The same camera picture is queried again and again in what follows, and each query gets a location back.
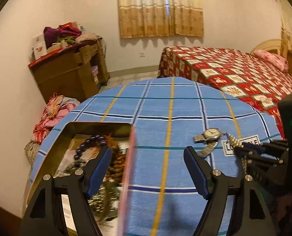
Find pearl bead necklace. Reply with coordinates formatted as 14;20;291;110
224;133;250;175

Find silver wristwatch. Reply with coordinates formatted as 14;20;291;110
193;128;223;158

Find pink metal tin box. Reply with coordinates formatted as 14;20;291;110
19;122;135;235

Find brown wooden bead necklace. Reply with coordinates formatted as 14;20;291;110
104;133;127;186

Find dark purple bead bracelet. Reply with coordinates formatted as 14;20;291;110
74;134;107;160

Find bed with red quilt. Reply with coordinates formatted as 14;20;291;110
158;46;292;133

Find pink pillow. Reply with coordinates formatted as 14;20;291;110
253;50;289;73

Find cream headboard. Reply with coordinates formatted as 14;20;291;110
251;39;292;75

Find pile of clothes on floor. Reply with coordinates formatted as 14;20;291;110
33;93;80;143

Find blue plaid tablecloth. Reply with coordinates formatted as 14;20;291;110
30;77;280;235

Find side curtain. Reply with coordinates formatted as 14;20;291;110
276;0;292;58

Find brown wooden cabinet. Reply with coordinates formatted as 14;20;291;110
28;36;110;102

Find white printed box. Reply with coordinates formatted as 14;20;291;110
33;33;47;60

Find pile of clothes on cabinet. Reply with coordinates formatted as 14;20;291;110
43;23;102;47

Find beige window curtain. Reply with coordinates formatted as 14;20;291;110
118;0;204;39

